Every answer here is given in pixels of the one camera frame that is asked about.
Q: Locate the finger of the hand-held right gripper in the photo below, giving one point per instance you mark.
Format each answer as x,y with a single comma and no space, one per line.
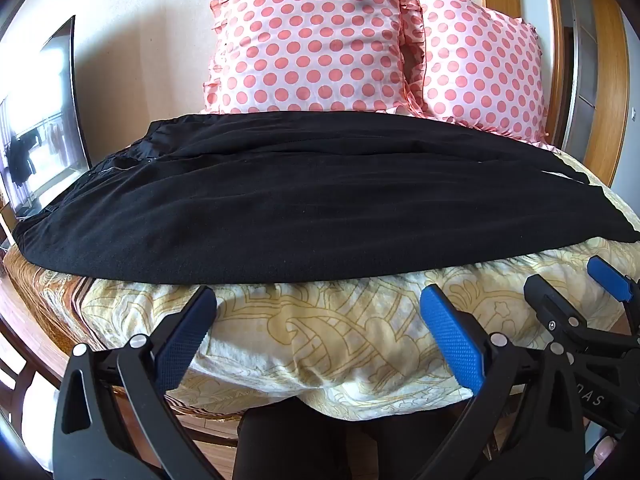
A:
607,274
552,305

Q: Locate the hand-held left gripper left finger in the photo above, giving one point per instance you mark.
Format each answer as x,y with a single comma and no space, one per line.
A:
187,330

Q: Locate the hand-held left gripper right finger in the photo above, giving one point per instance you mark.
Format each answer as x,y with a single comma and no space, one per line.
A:
452,337

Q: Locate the black pants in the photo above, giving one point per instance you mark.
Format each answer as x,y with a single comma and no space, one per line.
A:
300,195

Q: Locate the person's right hand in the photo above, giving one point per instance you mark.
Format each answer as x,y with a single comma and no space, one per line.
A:
607,452

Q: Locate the yellow patterned bedsheet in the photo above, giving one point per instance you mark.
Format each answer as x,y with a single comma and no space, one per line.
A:
325,335

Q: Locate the person's legs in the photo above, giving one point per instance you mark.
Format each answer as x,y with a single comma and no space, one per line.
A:
350,445

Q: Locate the wooden door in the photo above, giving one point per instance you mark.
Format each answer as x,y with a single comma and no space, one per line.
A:
597,60

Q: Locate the small pink polka-dot pillow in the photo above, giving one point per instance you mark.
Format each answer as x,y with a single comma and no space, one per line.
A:
480,70

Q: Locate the flat screen television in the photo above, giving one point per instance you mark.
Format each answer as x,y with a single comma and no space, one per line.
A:
45,125

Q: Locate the large pink polka-dot pillow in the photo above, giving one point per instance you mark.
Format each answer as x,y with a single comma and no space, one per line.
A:
310,40

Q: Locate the wooden bed frame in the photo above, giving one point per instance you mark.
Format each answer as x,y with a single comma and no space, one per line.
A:
30,310

